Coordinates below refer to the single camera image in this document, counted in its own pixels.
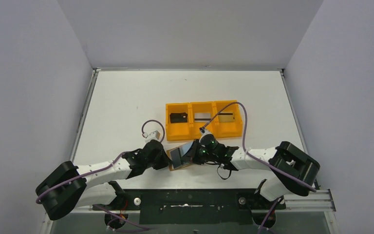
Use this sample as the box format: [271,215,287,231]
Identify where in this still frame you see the orange leather card holder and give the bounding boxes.
[167,142,193,171]

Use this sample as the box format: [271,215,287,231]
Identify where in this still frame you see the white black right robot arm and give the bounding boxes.
[180,135,320,201]

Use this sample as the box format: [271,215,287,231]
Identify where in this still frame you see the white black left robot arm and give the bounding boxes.
[36,140,170,220]

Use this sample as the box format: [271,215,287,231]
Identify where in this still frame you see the silver card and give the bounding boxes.
[194,113,211,122]

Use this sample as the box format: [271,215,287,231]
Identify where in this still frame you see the gold card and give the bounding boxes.
[218,112,235,123]

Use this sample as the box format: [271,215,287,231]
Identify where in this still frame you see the yellow right plastic bin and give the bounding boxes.
[214,104,243,138]

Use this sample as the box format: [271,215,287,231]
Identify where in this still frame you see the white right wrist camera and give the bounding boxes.
[199,127,212,138]

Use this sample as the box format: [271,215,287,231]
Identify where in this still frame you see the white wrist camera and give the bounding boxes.
[199,127,212,138]
[142,130,161,143]

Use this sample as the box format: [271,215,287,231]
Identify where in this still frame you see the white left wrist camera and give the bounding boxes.
[142,130,161,143]

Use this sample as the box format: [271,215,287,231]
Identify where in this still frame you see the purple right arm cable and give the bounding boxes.
[199,102,317,193]

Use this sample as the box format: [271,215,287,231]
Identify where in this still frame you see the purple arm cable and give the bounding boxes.
[36,119,166,204]
[199,102,317,193]

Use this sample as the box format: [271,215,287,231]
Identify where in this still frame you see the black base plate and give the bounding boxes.
[96,189,274,225]

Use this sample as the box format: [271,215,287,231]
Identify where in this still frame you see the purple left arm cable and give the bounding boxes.
[36,119,166,204]

